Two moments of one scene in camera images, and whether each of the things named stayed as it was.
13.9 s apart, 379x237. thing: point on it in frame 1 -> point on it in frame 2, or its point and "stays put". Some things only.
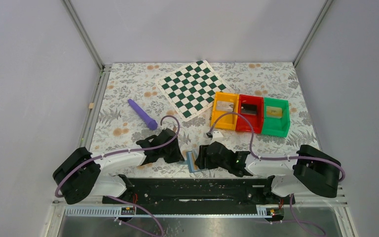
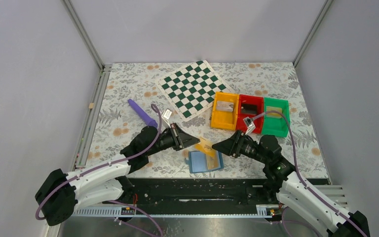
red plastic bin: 252,107 stays put
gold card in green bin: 274,112 stays put
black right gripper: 204,157 -> 237,144
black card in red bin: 250,109 stays put
